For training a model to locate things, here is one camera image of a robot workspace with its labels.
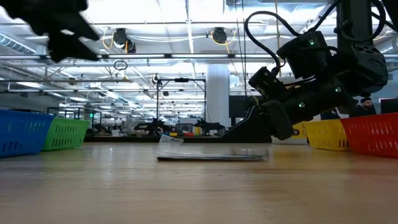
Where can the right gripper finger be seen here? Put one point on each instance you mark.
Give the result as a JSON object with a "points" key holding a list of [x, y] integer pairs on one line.
{"points": [[280, 119], [252, 130]]}

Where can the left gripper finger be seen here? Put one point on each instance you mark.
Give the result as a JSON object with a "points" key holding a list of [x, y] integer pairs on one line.
{"points": [[66, 48], [81, 29]]}

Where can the clear toiletry packet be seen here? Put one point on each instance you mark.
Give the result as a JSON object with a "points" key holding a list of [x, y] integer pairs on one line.
{"points": [[211, 157]]}

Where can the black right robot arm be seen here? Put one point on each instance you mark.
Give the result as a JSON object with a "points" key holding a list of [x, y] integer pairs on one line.
{"points": [[367, 68]]}

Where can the background black robot arm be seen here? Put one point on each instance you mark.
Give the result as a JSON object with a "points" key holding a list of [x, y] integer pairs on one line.
{"points": [[152, 127], [210, 126]]}

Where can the large black monitor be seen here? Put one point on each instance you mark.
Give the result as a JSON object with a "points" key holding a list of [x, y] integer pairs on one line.
{"points": [[239, 107]]}

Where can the yellow plastic basket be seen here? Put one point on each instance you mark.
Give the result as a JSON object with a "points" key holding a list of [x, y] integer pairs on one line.
{"points": [[325, 135]]}

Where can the white building column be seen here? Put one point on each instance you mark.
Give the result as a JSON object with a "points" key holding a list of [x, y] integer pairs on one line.
{"points": [[217, 93]]}

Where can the person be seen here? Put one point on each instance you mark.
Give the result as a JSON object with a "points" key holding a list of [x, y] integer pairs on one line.
{"points": [[367, 107]]}

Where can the red plastic basket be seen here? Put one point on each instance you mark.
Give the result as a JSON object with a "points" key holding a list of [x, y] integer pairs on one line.
{"points": [[371, 135]]}

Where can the small black monitor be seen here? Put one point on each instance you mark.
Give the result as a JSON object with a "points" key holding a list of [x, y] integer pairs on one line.
{"points": [[390, 106]]}

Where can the green plastic basket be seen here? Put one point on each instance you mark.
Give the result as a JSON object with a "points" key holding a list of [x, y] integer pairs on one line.
{"points": [[68, 133]]}

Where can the blue plastic basket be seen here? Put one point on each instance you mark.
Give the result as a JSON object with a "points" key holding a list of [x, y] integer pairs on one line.
{"points": [[21, 133]]}

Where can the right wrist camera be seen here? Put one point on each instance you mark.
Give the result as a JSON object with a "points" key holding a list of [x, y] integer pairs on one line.
{"points": [[267, 84]]}

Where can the background black workstation frame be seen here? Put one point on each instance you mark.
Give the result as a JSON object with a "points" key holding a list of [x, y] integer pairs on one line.
{"points": [[74, 109]]}

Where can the black tall stand frame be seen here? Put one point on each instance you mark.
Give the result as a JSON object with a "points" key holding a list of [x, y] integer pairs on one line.
{"points": [[181, 80]]}

